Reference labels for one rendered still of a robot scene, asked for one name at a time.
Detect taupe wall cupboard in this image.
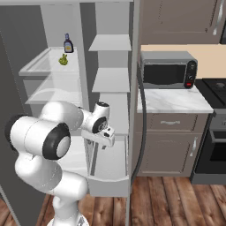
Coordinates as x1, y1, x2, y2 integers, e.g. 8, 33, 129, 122
138, 0, 226, 46

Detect silver wall cupboard handle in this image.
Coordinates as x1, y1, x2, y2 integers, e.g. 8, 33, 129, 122
212, 0, 225, 36

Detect taupe drawer front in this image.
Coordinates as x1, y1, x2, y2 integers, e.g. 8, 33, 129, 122
146, 112, 208, 134

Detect taupe cupboard door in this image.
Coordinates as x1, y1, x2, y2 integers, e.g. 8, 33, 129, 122
139, 132, 205, 175

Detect silver cupboard door handle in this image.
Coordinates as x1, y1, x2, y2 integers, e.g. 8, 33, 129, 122
190, 136, 199, 158

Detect silver drawer handle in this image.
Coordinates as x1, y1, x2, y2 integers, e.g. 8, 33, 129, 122
160, 119, 181, 126

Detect grey open fridge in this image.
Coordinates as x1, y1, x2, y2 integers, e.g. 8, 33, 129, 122
0, 0, 139, 226

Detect dark curved fridge door handle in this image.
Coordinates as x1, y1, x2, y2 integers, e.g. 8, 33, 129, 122
130, 64, 148, 185

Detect dark bottle with yellow label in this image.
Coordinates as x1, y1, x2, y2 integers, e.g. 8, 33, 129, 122
63, 33, 74, 54

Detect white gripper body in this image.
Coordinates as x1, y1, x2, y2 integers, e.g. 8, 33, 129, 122
80, 129, 116, 148

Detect grey microwave oven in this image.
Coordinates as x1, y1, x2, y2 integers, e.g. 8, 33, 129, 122
139, 50, 199, 90

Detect glass fridge shelf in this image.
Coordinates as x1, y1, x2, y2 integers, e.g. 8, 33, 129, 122
24, 77, 84, 106
19, 47, 82, 78

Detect black oven with hob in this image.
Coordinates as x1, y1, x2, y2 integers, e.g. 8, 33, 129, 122
190, 78, 226, 185

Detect green broccoli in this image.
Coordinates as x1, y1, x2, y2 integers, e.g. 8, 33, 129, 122
58, 54, 70, 66

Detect black range hood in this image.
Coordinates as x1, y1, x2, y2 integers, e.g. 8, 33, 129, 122
219, 27, 226, 46

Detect grey fridge door with shelves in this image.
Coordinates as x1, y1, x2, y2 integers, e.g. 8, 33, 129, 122
79, 0, 139, 198

